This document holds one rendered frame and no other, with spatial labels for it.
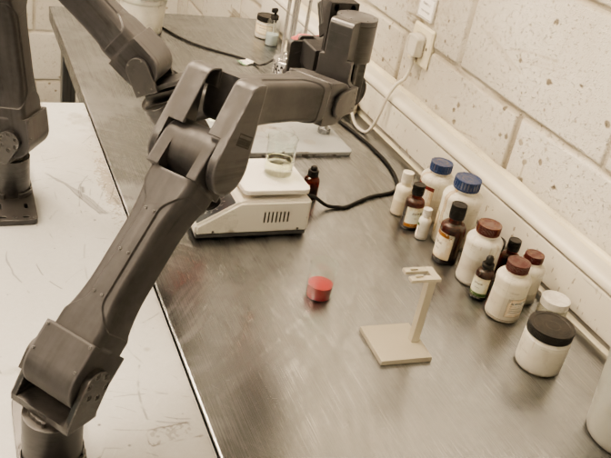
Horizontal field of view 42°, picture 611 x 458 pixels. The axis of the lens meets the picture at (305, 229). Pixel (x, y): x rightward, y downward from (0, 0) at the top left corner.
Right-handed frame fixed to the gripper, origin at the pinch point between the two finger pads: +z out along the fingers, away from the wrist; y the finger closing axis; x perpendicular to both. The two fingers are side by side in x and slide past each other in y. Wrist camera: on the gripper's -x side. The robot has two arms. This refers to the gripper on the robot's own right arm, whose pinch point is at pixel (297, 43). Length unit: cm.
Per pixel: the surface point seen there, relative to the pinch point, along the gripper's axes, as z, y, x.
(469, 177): -10.7, -31.8, 19.2
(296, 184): -3.9, -2.4, 23.2
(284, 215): -6.5, 0.1, 27.8
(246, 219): -6.4, 6.7, 28.2
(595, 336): -42, -40, 31
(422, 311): -37.8, -9.0, 25.5
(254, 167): 2.4, 3.2, 23.2
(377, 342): -36.9, -3.7, 31.1
